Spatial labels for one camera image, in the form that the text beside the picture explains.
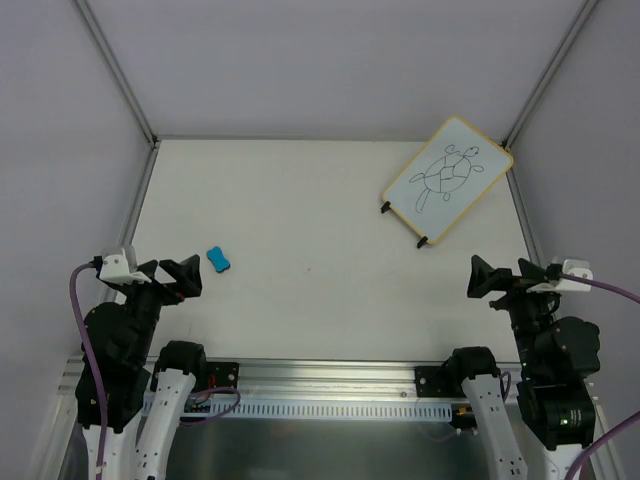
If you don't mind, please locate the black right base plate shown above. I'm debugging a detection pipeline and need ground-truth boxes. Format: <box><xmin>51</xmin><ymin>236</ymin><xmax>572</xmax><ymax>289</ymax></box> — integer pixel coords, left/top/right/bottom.
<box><xmin>413</xmin><ymin>365</ymin><xmax>464</xmax><ymax>399</ymax></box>

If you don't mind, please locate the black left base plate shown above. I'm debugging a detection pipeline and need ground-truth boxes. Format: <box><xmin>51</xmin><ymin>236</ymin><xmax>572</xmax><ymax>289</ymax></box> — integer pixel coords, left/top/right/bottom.
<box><xmin>192</xmin><ymin>360</ymin><xmax>240</xmax><ymax>393</ymax></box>

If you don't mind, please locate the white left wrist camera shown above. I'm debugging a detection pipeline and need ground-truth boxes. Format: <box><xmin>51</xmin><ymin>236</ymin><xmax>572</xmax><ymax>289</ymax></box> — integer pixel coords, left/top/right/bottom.
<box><xmin>97</xmin><ymin>245</ymin><xmax>145</xmax><ymax>285</ymax></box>

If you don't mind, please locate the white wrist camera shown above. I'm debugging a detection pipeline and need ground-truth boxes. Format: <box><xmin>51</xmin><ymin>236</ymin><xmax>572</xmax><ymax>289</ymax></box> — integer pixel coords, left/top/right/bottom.
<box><xmin>527</xmin><ymin>258</ymin><xmax>594</xmax><ymax>293</ymax></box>
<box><xmin>97</xmin><ymin>245</ymin><xmax>145</xmax><ymax>285</ymax></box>

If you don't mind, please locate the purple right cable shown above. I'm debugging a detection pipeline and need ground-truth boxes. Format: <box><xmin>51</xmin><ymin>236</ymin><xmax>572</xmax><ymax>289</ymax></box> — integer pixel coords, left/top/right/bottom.
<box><xmin>557</xmin><ymin>273</ymin><xmax>640</xmax><ymax>480</ymax></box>

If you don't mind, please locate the yellow framed whiteboard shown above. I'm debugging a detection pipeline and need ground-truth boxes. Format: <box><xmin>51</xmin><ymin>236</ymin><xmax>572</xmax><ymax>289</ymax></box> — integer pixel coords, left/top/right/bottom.
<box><xmin>381</xmin><ymin>116</ymin><xmax>514</xmax><ymax>245</ymax></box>

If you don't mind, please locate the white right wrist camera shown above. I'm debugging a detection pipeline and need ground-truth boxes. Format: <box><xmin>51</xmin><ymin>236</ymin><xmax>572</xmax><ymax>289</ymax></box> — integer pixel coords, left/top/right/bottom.
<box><xmin>527</xmin><ymin>258</ymin><xmax>594</xmax><ymax>293</ymax></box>

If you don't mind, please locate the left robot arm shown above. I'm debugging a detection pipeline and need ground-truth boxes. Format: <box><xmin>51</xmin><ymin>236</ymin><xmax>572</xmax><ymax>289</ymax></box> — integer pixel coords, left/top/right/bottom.
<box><xmin>69</xmin><ymin>249</ymin><xmax>208</xmax><ymax>479</ymax></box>

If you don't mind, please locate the white slotted cable duct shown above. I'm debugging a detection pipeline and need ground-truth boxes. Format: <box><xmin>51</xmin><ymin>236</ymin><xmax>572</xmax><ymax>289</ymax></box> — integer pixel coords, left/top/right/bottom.
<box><xmin>225</xmin><ymin>398</ymin><xmax>453</xmax><ymax>423</ymax></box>

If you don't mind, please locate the blue whiteboard eraser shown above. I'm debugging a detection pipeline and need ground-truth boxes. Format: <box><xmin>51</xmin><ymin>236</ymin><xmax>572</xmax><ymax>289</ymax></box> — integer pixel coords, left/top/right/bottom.
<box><xmin>206</xmin><ymin>246</ymin><xmax>231</xmax><ymax>274</ymax></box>

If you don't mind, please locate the aluminium mounting rail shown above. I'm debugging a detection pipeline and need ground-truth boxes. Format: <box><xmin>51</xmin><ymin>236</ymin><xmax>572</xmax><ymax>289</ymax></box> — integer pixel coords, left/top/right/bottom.
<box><xmin>57</xmin><ymin>355</ymin><xmax>599</xmax><ymax>401</ymax></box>

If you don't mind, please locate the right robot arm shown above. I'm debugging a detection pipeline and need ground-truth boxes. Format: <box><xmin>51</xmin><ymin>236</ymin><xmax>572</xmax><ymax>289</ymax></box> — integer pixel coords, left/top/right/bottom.
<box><xmin>441</xmin><ymin>255</ymin><xmax>600</xmax><ymax>479</ymax></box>

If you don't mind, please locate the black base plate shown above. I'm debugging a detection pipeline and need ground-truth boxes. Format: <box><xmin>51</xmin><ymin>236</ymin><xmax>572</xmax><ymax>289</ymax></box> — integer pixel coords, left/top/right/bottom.
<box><xmin>413</xmin><ymin>365</ymin><xmax>464</xmax><ymax>399</ymax></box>
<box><xmin>192</xmin><ymin>360</ymin><xmax>240</xmax><ymax>393</ymax></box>

